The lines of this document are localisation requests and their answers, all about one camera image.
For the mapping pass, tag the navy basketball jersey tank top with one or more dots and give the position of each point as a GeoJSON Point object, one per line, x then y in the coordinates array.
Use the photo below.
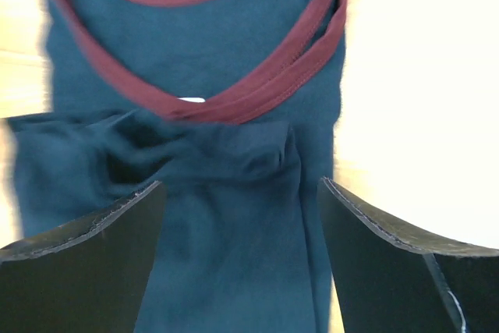
{"type": "Point", "coordinates": [231, 104]}

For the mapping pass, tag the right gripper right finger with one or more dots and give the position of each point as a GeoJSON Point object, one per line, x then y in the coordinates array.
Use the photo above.
{"type": "Point", "coordinates": [392, 276]}

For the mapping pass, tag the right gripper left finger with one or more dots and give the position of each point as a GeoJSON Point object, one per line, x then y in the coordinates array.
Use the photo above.
{"type": "Point", "coordinates": [88, 275]}

